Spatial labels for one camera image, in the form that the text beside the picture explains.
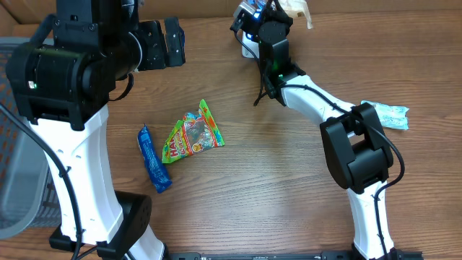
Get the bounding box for dried mushroom snack bag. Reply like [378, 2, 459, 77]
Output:
[279, 0, 313, 29]

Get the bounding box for green Haribo gummy bag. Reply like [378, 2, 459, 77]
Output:
[162, 99, 225, 164]

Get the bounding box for blue Oreo cookie pack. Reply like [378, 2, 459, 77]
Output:
[137, 124, 172, 194]

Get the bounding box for light teal snack packet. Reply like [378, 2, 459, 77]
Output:
[361, 100, 409, 130]

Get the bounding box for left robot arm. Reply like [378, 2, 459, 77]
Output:
[6, 0, 186, 259]

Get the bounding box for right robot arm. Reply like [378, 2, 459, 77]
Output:
[235, 1, 405, 259]

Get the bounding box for white barcode scanner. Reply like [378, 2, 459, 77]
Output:
[242, 32, 259, 59]

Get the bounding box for grey plastic mesh basket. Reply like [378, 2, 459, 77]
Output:
[0, 36, 62, 240]

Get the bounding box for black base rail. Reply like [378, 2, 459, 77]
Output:
[169, 251, 363, 260]

